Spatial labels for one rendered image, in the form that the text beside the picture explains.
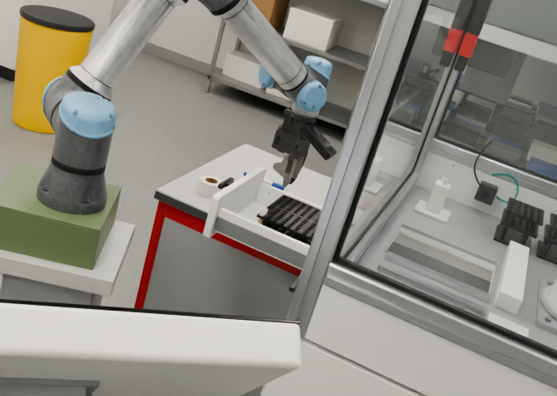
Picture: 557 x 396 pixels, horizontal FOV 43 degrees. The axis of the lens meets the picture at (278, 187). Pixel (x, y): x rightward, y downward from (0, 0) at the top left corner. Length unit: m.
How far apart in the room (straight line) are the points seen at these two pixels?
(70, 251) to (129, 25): 0.51
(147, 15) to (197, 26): 4.69
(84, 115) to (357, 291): 0.70
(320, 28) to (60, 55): 2.14
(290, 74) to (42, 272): 0.70
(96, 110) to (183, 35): 4.88
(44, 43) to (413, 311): 3.26
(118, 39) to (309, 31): 3.92
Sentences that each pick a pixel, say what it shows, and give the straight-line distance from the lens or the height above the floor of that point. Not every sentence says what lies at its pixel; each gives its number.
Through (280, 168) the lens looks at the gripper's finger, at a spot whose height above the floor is 0.91.
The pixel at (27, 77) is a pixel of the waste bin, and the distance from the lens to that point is 4.21.
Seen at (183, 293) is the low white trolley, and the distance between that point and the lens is 2.09.
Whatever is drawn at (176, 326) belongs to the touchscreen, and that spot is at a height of 1.19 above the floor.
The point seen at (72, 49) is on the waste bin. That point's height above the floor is 0.52.
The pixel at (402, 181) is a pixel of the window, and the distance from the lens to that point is 1.07.
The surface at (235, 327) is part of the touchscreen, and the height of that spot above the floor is 1.19.
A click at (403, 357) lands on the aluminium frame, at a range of 1.16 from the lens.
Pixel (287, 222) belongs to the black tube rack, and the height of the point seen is 0.90.
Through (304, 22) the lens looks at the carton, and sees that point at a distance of 5.49.
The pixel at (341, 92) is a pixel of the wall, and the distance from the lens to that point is 5.96.
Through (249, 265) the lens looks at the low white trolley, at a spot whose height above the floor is 0.65.
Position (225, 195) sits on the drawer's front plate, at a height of 0.92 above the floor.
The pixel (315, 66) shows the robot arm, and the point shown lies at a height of 1.21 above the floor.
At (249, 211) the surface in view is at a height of 0.84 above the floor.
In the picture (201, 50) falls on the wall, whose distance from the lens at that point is 6.33.
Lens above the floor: 1.59
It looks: 22 degrees down
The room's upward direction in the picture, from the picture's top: 17 degrees clockwise
